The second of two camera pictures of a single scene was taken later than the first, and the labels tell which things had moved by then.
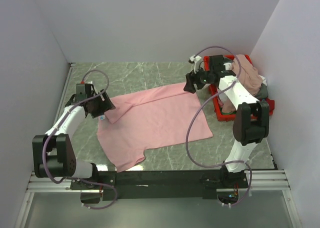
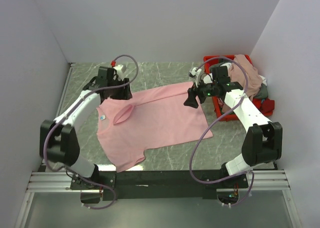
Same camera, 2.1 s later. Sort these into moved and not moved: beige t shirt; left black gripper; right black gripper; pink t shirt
Moved: left black gripper; right black gripper
Not moved: pink t shirt; beige t shirt
